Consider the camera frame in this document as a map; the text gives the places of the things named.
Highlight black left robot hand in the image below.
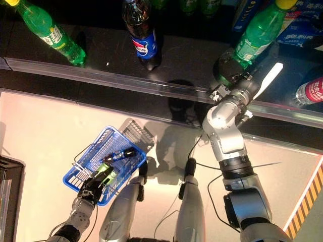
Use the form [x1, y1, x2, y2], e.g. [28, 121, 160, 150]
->
[77, 167, 114, 205]

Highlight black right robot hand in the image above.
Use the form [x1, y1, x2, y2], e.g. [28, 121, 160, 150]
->
[213, 49, 254, 89]

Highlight blue plastic shopping basket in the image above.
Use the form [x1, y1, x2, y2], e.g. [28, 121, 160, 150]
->
[62, 126, 147, 206]

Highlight small Pepsi cola bottle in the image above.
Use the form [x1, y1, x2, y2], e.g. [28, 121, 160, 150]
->
[100, 148, 137, 163]
[122, 0, 163, 72]

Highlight green Sprite bottle yellow cap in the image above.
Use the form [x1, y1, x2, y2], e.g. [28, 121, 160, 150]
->
[5, 0, 87, 68]
[232, 0, 298, 70]

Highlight green drink can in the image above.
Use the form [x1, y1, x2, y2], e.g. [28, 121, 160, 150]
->
[179, 0, 200, 16]
[200, 0, 223, 19]

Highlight silver left robot leg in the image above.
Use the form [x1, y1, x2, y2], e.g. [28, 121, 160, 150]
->
[99, 163, 149, 242]

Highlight black robot waist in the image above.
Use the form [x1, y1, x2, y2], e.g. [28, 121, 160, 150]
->
[127, 236, 179, 242]

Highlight black low cabinet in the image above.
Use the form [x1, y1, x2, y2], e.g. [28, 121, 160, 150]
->
[0, 154, 26, 242]

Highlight water bottle red label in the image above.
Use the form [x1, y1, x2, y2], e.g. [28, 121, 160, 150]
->
[296, 75, 323, 105]

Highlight black base shelf board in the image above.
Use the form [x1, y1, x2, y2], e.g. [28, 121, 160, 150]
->
[0, 68, 323, 158]

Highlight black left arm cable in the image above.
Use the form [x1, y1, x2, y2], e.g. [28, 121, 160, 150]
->
[49, 203, 99, 235]

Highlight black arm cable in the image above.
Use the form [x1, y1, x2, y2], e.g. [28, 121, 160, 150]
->
[49, 203, 99, 235]
[187, 133, 244, 229]

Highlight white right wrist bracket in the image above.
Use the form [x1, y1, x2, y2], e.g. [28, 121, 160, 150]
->
[253, 62, 284, 101]

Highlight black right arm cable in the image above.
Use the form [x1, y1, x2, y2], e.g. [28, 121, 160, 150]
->
[187, 133, 244, 229]

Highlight black shelf board clear rail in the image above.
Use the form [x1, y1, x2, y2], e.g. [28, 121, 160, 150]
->
[0, 0, 323, 129]

